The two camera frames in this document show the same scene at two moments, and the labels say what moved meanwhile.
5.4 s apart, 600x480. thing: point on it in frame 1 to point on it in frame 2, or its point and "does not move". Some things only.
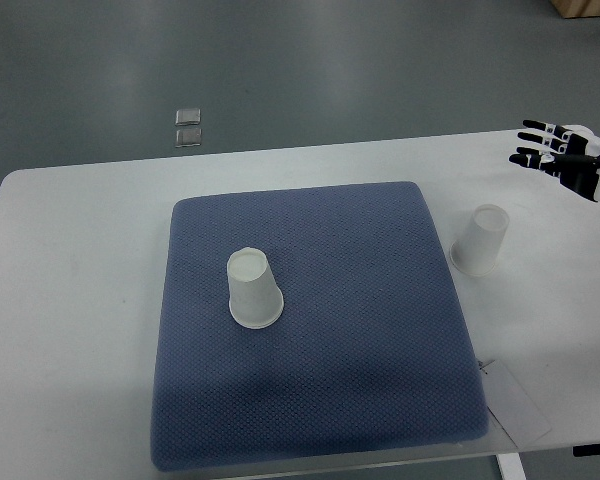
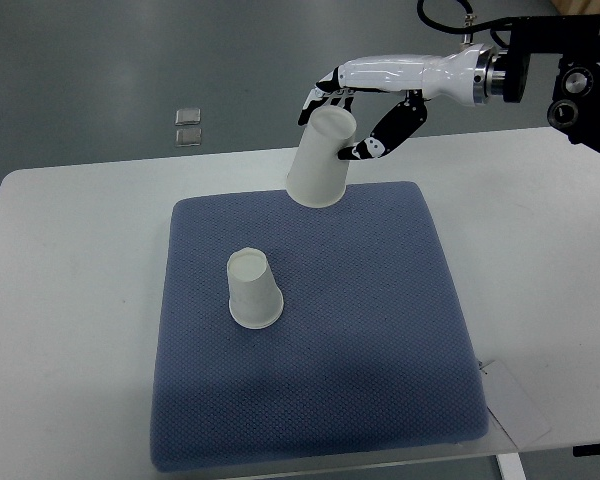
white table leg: x=510 y=466 does not move
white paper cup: x=475 y=252 to x=316 y=177
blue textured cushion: x=311 y=322 does not move
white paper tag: x=511 y=407 does not move
